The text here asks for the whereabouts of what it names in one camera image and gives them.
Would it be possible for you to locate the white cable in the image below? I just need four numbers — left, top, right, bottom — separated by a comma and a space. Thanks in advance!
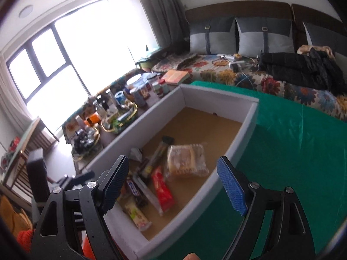
236, 72, 258, 90

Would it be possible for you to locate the wooden chair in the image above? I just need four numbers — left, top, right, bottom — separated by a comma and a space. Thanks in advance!
0, 116, 60, 203

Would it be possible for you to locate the grey triangular snack packet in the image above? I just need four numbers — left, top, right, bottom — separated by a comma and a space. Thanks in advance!
129, 148, 144, 166

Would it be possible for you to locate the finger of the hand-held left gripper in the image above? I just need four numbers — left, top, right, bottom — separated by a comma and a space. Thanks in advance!
56, 170, 96, 191

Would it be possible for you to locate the white cardboard box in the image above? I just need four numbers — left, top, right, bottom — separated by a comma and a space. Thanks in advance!
74, 83, 259, 260

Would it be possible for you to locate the large window dark frame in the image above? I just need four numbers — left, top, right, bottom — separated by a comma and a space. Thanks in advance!
7, 0, 163, 141

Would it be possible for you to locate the beige cloth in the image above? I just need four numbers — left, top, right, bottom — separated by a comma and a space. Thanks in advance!
296, 45, 335, 57

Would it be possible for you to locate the grey two-tone pillow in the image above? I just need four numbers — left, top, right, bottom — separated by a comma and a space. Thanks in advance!
188, 16, 236, 55
234, 18, 295, 57
302, 22, 347, 52

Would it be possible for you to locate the clear packet orange food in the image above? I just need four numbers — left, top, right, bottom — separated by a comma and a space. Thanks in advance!
116, 184, 131, 203

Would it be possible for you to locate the black and green snack packet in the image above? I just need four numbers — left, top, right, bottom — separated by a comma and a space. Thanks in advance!
138, 136, 175, 180

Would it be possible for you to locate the person's orange clothing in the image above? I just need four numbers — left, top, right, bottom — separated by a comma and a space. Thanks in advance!
16, 227, 95, 260

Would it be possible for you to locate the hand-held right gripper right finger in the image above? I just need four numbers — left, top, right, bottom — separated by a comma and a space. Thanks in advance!
216, 156, 316, 260

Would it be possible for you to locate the white snack packet red label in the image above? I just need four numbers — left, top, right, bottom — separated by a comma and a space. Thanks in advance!
123, 199, 152, 231

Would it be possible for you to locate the grey curtain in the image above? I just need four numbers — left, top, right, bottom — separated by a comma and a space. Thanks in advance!
130, 0, 190, 52

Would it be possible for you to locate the black puffer jacket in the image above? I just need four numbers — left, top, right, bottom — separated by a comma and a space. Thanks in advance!
257, 47, 347, 95

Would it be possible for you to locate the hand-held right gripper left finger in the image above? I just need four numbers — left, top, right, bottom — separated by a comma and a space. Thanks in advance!
30, 155, 130, 260

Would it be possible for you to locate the clear bread packet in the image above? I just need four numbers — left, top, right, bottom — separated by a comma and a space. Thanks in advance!
164, 143, 210, 180

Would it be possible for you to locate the group of bottles and jars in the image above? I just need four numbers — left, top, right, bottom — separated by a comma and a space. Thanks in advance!
72, 72, 170, 158

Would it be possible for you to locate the white power strip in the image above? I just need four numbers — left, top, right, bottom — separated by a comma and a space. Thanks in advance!
228, 60, 247, 72

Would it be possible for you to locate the mustard yellow cloth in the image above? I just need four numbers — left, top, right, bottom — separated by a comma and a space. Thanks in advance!
0, 195, 31, 233

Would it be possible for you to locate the green tablecloth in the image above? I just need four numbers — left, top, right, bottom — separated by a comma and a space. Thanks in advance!
148, 80, 347, 260

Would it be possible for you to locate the brown chocolate bar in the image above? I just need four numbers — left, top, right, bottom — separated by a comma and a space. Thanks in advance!
125, 179, 143, 198

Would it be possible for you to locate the floral bedspread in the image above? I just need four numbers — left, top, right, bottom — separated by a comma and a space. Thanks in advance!
152, 53, 347, 120

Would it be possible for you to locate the orange book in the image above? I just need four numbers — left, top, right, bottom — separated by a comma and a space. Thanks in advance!
162, 70, 190, 85

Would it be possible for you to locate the long clear snack packet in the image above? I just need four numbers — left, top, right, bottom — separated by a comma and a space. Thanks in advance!
133, 175, 163, 217

